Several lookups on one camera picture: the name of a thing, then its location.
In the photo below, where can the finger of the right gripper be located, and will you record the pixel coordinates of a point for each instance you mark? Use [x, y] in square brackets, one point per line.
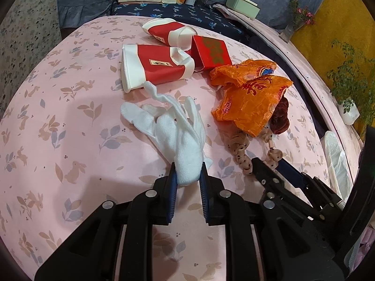
[270, 181]
[292, 175]

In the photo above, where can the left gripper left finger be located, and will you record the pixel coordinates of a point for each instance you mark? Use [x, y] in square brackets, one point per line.
[116, 241]

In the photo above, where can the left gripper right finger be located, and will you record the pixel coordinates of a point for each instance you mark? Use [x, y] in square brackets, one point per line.
[243, 222]

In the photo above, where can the dark red velvet scrunchie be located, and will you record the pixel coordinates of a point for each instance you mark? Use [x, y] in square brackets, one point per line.
[279, 121]

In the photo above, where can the orange plastic bag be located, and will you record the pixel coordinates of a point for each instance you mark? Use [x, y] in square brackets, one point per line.
[250, 106]
[239, 74]

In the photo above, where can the white cotton glove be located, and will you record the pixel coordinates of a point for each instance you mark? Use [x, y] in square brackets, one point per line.
[177, 132]

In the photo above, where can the red envelope box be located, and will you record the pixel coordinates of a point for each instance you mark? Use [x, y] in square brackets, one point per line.
[208, 53]

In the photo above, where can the red white paper cup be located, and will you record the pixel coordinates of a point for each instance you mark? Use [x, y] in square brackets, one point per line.
[157, 64]
[170, 32]

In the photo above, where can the white lined trash bin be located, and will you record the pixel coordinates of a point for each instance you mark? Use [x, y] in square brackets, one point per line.
[339, 173]

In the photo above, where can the pink shelf cloth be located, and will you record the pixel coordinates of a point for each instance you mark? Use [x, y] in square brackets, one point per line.
[314, 84]

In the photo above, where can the green plant in white pot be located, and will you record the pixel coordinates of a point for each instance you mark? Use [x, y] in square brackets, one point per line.
[353, 84]

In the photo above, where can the glass vase with pink flowers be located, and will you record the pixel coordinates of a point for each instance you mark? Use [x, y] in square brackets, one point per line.
[300, 17]

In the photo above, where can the mustard yellow backdrop cloth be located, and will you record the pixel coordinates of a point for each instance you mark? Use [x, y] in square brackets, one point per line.
[345, 20]

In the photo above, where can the navy floral cloth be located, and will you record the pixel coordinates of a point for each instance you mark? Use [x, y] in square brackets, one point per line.
[204, 17]

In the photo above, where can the mint green tissue box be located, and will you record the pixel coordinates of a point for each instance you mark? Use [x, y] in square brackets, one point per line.
[245, 7]

